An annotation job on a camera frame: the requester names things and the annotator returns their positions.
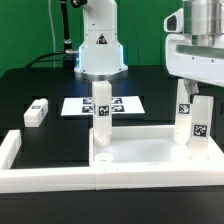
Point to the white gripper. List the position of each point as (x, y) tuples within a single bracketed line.
[(194, 47)]

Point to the white desk top tray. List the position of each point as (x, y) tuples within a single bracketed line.
[(147, 145)]

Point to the black tag marker plate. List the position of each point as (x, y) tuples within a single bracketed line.
[(84, 106)]

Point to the white U-shaped obstacle fence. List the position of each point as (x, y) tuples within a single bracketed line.
[(100, 177)]

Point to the black post with connector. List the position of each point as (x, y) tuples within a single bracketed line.
[(69, 59)]

